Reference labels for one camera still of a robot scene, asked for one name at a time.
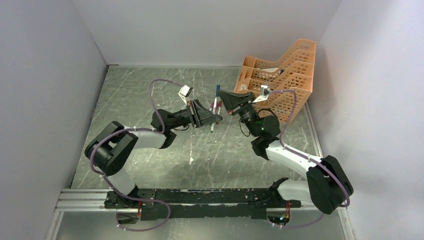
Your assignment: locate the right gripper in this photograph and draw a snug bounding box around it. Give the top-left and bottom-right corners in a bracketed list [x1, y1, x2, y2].
[217, 89, 260, 138]

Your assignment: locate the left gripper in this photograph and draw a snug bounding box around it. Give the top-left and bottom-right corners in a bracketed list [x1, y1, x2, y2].
[168, 100, 223, 130]

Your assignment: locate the blue pen cap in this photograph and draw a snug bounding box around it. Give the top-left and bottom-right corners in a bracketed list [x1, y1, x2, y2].
[215, 85, 221, 98]

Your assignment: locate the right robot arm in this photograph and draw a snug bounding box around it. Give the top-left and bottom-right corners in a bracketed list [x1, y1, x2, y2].
[216, 86, 354, 215]

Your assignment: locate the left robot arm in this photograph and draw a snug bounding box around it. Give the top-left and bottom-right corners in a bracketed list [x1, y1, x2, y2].
[84, 99, 223, 208]

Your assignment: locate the orange plastic file rack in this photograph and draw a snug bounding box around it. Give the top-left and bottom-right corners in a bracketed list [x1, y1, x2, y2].
[234, 38, 317, 124]

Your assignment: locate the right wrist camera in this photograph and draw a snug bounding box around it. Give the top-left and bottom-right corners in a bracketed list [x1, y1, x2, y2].
[253, 84, 271, 103]

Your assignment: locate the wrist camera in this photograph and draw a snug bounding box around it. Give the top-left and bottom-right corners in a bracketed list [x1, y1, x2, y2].
[178, 85, 193, 105]
[253, 84, 271, 103]

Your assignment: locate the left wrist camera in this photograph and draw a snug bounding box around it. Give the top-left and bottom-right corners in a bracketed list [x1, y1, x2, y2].
[178, 85, 193, 105]

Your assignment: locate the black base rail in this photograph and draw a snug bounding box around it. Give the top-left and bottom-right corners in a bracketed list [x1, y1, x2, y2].
[104, 188, 301, 221]

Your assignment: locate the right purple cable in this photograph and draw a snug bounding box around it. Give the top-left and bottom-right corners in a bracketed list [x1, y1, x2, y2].
[269, 88, 351, 230]

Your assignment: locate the aluminium frame rail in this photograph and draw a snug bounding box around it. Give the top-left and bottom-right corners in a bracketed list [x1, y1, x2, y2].
[55, 189, 137, 213]

